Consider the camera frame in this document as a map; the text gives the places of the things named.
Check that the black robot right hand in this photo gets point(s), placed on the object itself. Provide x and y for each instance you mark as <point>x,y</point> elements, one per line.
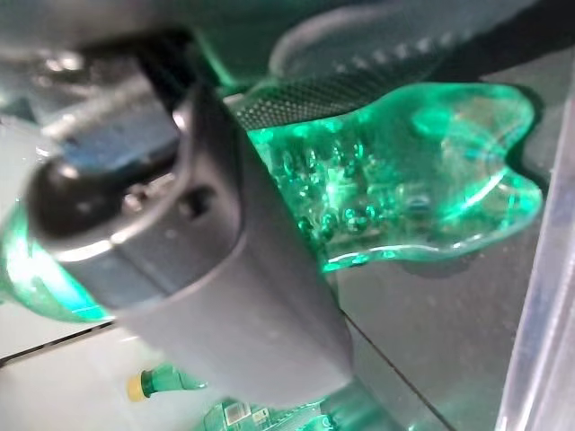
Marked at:
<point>251,287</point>

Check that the green soda bottle yellow cap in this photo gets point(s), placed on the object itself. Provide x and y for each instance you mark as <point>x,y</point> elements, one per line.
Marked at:
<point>404,179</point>
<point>166,379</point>
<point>251,415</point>

